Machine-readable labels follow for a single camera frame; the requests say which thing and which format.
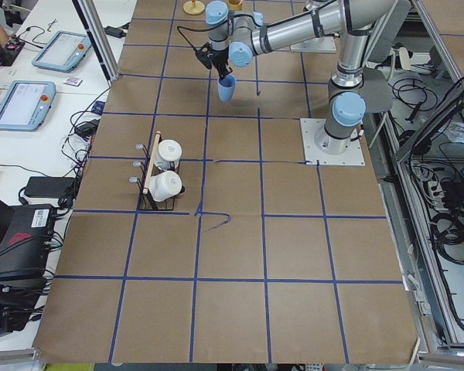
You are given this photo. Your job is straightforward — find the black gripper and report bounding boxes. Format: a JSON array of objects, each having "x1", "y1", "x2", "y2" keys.
[{"x1": 195, "y1": 42, "x2": 233, "y2": 80}]

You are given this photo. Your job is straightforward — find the light blue plastic cup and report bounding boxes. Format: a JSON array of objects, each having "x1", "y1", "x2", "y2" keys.
[{"x1": 217, "y1": 74, "x2": 237, "y2": 102}]

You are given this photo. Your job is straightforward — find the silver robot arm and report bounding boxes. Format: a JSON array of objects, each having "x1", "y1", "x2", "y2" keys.
[{"x1": 193, "y1": 1, "x2": 410, "y2": 156}]

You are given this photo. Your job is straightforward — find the bamboo chopstick holder cup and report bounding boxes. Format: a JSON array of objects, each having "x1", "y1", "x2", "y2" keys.
[{"x1": 228, "y1": 0, "x2": 243, "y2": 10}]

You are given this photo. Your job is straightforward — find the wooden mug tree stand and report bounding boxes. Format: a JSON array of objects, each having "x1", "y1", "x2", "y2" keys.
[{"x1": 183, "y1": 0, "x2": 205, "y2": 15}]

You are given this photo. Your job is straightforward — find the white ceramic mug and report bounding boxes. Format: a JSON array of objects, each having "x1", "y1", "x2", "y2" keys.
[
  {"x1": 155, "y1": 139, "x2": 183, "y2": 171},
  {"x1": 149, "y1": 171, "x2": 185, "y2": 202}
]

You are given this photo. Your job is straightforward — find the upper teach pendant tablet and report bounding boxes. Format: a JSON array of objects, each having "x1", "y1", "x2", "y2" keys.
[{"x1": 32, "y1": 31, "x2": 91, "y2": 73}]

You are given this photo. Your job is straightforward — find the teach pendant tablet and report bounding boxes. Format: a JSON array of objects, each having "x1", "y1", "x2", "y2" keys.
[
  {"x1": 0, "y1": 80, "x2": 56, "y2": 131},
  {"x1": 32, "y1": 31, "x2": 91, "y2": 73}
]

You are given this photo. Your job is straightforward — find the grey office chair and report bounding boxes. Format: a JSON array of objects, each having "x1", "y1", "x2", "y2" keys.
[{"x1": 355, "y1": 38, "x2": 415, "y2": 115}]

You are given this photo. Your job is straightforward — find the lower teach pendant tablet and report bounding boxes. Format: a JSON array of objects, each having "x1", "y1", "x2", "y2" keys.
[{"x1": 0, "y1": 80, "x2": 56, "y2": 131}]

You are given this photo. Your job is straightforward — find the black power adapter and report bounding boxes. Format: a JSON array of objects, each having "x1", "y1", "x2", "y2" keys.
[{"x1": 23, "y1": 176, "x2": 74, "y2": 199}]

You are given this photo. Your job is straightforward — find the black computer box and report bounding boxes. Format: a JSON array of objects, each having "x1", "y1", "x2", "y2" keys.
[{"x1": 0, "y1": 200, "x2": 56, "y2": 281}]

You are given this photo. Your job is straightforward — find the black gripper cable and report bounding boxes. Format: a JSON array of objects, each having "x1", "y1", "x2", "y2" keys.
[{"x1": 176, "y1": 11, "x2": 256, "y2": 55}]

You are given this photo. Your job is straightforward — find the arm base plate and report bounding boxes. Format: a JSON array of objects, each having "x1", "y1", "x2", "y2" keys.
[
  {"x1": 300, "y1": 118, "x2": 365, "y2": 166},
  {"x1": 290, "y1": 36, "x2": 336, "y2": 54}
]

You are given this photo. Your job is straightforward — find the wooden rack handle rod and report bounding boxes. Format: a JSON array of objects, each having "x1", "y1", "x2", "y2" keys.
[{"x1": 142, "y1": 131, "x2": 162, "y2": 195}]

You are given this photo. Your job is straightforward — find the aluminium frame post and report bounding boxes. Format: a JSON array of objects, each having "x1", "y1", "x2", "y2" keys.
[{"x1": 72, "y1": 0, "x2": 120, "y2": 82}]

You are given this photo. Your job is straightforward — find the black wire mug rack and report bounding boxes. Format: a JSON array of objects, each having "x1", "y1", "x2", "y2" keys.
[{"x1": 128, "y1": 136, "x2": 186, "y2": 211}]

